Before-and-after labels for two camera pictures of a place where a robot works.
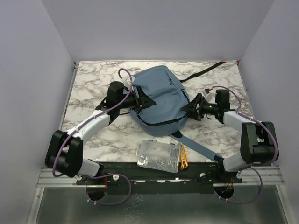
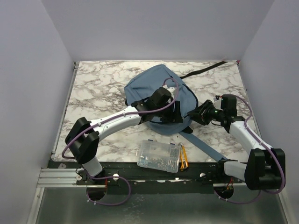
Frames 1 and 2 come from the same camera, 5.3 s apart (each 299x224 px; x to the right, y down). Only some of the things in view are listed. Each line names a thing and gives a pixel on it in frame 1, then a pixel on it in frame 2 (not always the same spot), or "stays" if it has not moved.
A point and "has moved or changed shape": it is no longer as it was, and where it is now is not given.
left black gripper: [143, 101] → [174, 116]
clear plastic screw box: [159, 155] stays
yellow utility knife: [184, 162] stays
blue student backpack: [166, 118] has moved or changed shape
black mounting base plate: [200, 180] stays
